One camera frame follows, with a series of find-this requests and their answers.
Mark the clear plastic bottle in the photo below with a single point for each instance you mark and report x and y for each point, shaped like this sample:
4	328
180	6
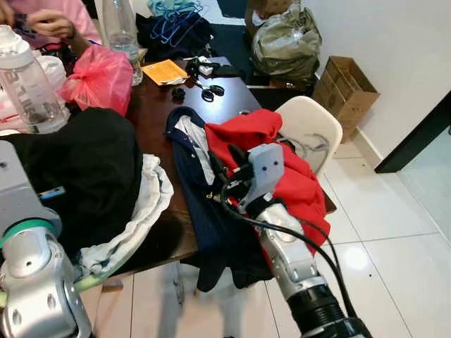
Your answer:
28	91

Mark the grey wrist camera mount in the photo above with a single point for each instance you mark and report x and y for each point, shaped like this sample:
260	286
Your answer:
268	169
21	190

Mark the cardboard box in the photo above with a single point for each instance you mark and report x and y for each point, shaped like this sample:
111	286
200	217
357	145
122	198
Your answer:
345	98

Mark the red plastic bag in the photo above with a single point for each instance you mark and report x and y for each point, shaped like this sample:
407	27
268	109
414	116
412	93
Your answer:
99	81

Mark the navy polo shirt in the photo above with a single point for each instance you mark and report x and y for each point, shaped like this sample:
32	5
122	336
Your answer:
211	246

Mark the black door frame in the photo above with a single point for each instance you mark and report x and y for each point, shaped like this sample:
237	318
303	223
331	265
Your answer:
412	137

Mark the yellow paper sheet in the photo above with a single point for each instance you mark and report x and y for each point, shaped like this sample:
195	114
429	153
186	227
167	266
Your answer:
163	72

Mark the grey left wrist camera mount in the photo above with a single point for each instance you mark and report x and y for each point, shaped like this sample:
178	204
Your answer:
21	190

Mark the person in pink shirt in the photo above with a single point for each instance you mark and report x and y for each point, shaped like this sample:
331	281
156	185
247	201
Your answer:
63	14

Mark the white plastic chair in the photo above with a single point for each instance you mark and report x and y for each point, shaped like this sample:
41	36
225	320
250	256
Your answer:
310	116

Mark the red t-shirt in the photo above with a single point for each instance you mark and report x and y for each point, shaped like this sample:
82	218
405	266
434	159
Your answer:
243	134

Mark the pale blue hanger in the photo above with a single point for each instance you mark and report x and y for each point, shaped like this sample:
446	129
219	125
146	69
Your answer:
180	24

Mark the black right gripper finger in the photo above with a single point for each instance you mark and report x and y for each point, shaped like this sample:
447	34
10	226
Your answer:
237	158

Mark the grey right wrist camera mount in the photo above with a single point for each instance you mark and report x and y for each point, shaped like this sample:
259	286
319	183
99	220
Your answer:
268	169

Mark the black scissors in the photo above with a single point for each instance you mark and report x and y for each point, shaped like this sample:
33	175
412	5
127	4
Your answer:
210	91

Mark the small black cap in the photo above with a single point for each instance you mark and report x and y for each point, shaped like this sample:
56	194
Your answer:
178	93

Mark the black cloth pile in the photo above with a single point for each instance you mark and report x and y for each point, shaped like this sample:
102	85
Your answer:
151	42

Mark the black white charger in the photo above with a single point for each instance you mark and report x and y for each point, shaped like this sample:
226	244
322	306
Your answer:
211	68

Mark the green laundry basket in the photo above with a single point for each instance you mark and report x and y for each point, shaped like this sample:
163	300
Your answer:
88	282

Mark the black printed t-shirt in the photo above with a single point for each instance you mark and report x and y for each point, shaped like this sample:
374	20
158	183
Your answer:
77	162

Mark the white grey garment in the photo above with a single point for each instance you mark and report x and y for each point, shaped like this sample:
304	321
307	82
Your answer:
144	204

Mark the olive backpack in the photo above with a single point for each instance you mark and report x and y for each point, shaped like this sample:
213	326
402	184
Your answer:
285	46

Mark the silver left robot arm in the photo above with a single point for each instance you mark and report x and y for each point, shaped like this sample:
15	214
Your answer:
35	282

